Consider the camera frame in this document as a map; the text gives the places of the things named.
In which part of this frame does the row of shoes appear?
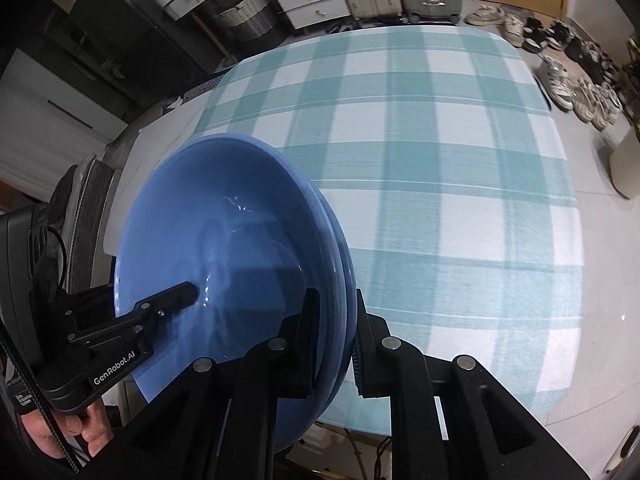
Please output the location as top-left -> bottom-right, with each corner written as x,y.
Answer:
464,4 -> 631,132

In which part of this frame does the teal checked tablecloth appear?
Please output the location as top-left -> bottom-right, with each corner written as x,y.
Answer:
192,25 -> 586,436

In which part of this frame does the woven laundry basket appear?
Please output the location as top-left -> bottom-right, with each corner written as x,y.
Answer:
212,0 -> 281,43

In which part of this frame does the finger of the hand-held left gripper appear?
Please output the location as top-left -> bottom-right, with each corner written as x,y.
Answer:
65,281 -> 197,347

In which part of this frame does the person's left hand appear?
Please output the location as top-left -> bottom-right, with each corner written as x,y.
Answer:
22,399 -> 111,461

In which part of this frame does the blue bowl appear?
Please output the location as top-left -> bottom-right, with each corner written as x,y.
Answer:
280,150 -> 353,411
270,175 -> 360,453
114,134 -> 346,441

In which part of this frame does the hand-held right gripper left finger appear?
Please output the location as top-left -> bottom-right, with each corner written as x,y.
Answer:
120,287 -> 322,480

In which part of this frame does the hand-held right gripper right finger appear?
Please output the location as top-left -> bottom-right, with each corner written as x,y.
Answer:
352,287 -> 591,480

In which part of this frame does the beige trash bin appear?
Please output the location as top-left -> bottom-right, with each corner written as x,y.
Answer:
609,125 -> 640,200

